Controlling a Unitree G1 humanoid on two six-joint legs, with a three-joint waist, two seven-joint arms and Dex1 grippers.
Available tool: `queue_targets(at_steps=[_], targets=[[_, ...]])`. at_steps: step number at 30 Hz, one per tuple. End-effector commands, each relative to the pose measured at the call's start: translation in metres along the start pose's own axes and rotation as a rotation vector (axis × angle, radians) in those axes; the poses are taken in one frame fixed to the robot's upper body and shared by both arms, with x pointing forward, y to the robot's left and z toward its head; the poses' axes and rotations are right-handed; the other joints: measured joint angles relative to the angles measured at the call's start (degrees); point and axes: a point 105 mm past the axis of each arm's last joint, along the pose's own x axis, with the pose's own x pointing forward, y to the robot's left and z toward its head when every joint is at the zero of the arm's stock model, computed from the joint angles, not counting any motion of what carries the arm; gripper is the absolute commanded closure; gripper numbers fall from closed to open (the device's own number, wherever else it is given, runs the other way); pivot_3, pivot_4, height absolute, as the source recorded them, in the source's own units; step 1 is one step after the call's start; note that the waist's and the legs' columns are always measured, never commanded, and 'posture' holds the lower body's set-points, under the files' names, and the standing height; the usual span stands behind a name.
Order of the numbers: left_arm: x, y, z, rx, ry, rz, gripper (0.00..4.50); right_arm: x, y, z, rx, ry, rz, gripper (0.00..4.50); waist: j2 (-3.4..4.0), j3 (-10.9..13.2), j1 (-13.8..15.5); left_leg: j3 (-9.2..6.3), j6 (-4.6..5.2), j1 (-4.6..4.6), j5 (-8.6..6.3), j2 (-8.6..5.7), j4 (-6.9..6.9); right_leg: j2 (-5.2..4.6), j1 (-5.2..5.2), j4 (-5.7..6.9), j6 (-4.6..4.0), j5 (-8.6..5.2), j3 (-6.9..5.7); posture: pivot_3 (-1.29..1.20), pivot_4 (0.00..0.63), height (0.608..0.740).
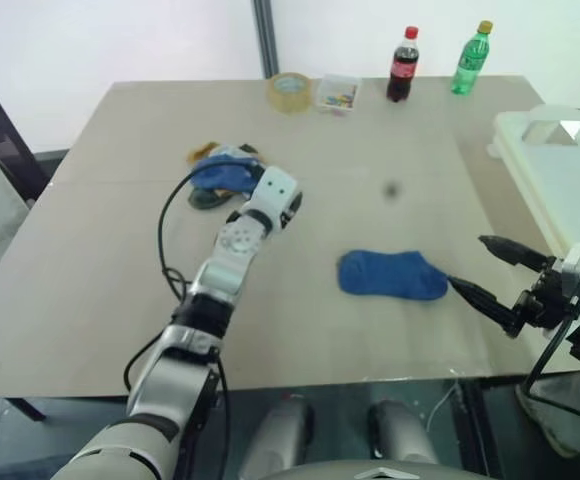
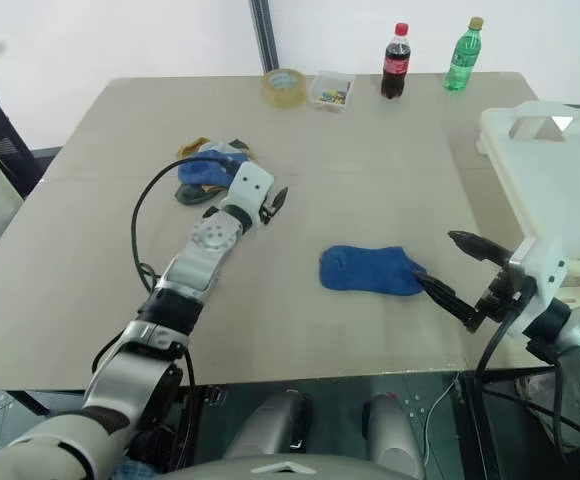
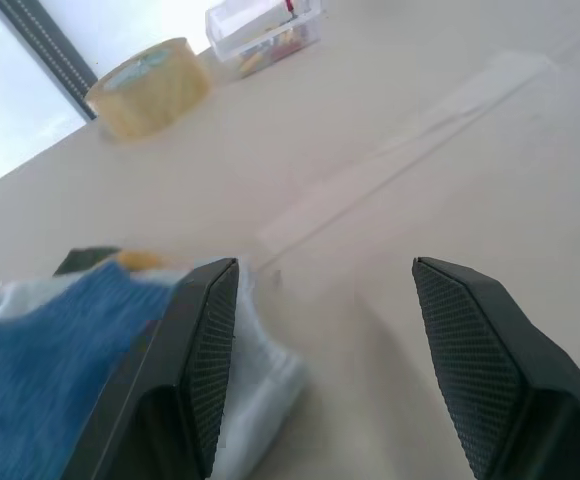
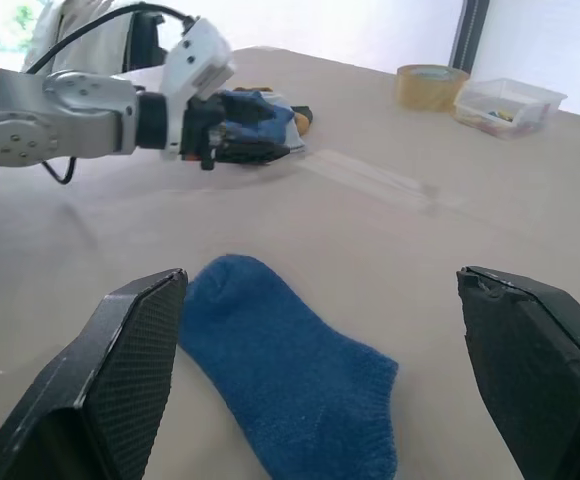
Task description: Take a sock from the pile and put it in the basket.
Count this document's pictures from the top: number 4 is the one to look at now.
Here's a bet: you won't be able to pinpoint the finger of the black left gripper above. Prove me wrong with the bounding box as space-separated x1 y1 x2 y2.
219 90 277 122
215 142 291 164

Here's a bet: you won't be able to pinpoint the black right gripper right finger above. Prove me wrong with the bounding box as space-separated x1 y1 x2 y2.
456 265 580 480

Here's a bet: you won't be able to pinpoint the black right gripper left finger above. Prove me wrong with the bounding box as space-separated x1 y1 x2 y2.
0 268 190 480

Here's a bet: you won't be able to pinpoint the navy and white sock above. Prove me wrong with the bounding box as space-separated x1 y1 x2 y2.
222 87 308 154

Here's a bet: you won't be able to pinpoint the black and yellow sock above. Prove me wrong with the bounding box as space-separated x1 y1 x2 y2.
291 105 316 135

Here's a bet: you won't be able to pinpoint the blue ankle sock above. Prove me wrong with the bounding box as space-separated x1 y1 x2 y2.
177 254 400 480

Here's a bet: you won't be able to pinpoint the black boxy object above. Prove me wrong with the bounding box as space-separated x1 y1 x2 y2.
128 12 167 70

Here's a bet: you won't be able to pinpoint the silver robot torso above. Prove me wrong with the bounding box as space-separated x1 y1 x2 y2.
21 0 137 77

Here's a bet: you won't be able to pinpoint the yellow tape roll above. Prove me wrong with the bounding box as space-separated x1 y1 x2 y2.
395 63 471 113

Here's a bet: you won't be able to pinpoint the colourful small items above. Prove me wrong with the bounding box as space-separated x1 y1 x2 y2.
462 107 531 135

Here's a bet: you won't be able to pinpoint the clear plastic box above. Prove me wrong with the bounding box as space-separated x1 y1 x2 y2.
451 77 569 143

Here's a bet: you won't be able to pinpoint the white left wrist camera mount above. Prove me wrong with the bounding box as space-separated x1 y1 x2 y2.
158 18 236 162

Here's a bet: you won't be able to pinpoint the black vertical frame post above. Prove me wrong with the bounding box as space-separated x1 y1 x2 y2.
448 0 492 72

